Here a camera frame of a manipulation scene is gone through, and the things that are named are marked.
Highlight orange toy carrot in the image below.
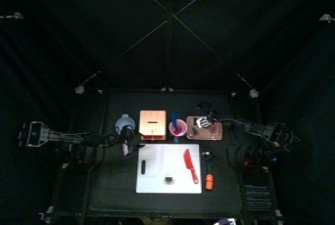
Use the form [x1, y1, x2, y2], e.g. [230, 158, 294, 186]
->
[203, 164, 214, 191]

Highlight pink rectangular plate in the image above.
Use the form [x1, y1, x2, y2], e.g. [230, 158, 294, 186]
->
[186, 115, 223, 142]

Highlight short side brace cord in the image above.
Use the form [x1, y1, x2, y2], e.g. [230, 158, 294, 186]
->
[237, 73, 253, 90]
[83, 70, 102, 88]

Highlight grey bowl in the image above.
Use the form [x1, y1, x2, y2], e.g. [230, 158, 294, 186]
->
[114, 113, 138, 135]

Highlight blue stick in cup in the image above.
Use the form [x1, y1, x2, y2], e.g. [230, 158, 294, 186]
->
[170, 112, 181, 132]

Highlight purple bowl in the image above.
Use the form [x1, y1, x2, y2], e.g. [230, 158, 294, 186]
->
[167, 119, 189, 138]

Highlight wooden box with red drawer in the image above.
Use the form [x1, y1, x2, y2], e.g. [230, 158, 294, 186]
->
[139, 110, 167, 141]

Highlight white text label sticker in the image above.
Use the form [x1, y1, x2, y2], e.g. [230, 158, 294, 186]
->
[244, 184, 273, 212]

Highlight white cutting board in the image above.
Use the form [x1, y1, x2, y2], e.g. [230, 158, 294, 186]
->
[135, 143, 202, 195]

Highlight vertical frame post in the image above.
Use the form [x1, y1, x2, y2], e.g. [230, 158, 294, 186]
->
[166, 0, 174, 90]

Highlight red toy knife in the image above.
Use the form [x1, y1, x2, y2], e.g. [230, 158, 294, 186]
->
[182, 148, 199, 185]

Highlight white purple item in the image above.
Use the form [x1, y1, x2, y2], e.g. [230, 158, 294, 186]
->
[214, 217, 240, 225]

